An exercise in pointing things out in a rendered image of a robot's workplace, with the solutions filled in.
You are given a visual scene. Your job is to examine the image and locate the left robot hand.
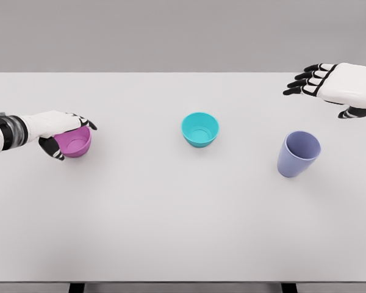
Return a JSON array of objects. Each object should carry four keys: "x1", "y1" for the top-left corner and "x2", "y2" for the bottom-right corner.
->
[{"x1": 38, "y1": 110, "x2": 98, "y2": 162}]

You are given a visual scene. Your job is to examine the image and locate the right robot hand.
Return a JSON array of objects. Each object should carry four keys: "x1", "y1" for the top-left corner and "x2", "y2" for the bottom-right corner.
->
[{"x1": 282, "y1": 62, "x2": 366, "y2": 120}]

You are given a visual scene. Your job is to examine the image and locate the pink bowl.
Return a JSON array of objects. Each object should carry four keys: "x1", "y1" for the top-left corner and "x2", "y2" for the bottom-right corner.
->
[{"x1": 54, "y1": 126, "x2": 93, "y2": 159}]

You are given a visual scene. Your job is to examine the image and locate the teal bowl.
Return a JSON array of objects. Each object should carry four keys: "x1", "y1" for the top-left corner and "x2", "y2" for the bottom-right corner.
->
[{"x1": 181, "y1": 112, "x2": 220, "y2": 148}]

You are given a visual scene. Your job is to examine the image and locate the lavender cup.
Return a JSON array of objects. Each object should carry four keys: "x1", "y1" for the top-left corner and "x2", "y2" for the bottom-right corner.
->
[{"x1": 276, "y1": 131, "x2": 321, "y2": 179}]

